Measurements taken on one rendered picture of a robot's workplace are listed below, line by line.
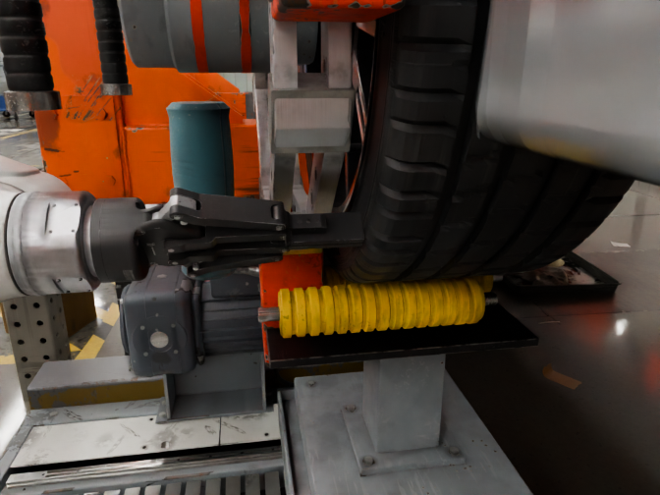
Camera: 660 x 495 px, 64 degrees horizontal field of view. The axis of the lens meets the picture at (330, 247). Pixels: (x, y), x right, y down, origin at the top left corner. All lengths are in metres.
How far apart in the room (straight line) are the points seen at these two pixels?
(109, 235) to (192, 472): 0.71
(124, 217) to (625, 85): 0.38
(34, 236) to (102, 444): 0.78
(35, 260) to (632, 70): 0.42
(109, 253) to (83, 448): 0.78
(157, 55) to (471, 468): 0.70
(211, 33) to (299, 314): 0.32
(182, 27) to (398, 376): 0.53
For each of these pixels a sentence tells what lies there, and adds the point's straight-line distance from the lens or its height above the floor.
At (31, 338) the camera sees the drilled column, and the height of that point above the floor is 0.17.
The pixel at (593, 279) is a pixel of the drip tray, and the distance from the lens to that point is 2.35.
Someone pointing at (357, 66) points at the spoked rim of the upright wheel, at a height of 0.79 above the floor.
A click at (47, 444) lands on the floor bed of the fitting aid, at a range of 1.26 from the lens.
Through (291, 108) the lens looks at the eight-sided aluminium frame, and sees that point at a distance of 0.42.
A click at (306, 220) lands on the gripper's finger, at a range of 0.48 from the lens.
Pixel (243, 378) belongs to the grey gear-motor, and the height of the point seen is 0.12.
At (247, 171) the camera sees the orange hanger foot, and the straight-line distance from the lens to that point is 1.13.
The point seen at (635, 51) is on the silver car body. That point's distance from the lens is 0.21.
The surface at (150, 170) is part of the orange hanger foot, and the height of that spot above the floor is 0.59.
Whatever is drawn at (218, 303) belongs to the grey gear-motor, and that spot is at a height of 0.36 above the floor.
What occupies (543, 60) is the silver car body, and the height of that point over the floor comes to 0.78.
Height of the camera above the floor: 0.78
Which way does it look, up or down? 18 degrees down
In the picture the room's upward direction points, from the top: straight up
